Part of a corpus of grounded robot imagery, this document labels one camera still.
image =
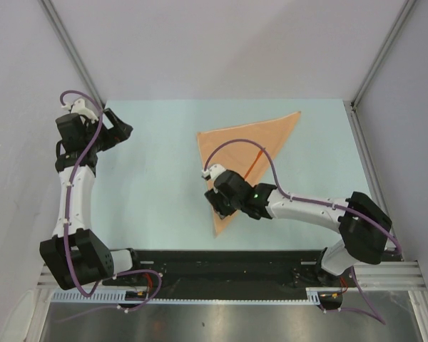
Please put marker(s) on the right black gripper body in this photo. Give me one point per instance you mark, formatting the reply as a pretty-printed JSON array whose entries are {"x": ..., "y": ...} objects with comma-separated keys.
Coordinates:
[{"x": 223, "y": 206}]

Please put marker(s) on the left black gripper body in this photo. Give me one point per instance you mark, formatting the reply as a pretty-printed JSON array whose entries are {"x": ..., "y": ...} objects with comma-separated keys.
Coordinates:
[{"x": 108, "y": 137}]

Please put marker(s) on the orange cloth napkin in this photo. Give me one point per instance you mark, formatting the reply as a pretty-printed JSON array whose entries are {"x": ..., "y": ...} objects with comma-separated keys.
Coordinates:
[{"x": 236, "y": 147}]

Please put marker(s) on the orange plastic knife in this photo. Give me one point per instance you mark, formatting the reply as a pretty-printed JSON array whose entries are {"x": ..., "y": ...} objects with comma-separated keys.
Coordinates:
[{"x": 250, "y": 169}]

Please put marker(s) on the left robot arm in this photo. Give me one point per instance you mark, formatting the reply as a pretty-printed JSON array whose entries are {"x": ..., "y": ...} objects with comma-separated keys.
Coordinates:
[{"x": 74, "y": 254}]

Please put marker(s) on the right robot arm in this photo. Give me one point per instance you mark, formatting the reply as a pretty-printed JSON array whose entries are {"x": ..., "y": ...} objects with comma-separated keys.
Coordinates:
[{"x": 363, "y": 227}]

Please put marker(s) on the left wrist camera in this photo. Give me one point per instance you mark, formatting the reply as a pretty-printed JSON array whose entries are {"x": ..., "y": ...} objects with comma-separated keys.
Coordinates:
[{"x": 80, "y": 107}]

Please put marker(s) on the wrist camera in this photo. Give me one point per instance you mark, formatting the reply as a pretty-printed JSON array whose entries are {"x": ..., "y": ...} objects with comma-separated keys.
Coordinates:
[
  {"x": 80, "y": 107},
  {"x": 212, "y": 172}
]

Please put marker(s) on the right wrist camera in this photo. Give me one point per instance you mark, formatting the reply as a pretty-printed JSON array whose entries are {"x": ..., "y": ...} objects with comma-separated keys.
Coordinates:
[{"x": 212, "y": 172}]

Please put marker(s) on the left aluminium frame post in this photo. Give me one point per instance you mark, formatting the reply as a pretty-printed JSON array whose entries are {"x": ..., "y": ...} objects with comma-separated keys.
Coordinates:
[{"x": 70, "y": 49}]

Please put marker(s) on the aluminium frame post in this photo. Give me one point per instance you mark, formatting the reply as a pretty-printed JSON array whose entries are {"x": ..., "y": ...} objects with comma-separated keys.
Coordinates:
[
  {"x": 385, "y": 49},
  {"x": 70, "y": 49}
]

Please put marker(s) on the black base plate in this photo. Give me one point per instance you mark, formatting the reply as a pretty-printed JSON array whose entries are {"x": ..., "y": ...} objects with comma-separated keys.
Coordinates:
[{"x": 229, "y": 275}]

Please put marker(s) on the right aluminium side rail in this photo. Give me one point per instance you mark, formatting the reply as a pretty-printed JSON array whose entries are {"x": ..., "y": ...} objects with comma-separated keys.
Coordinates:
[{"x": 366, "y": 158}]

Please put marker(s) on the right aluminium frame post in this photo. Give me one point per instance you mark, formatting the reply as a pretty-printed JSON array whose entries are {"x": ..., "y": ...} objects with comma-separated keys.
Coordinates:
[{"x": 385, "y": 49}]

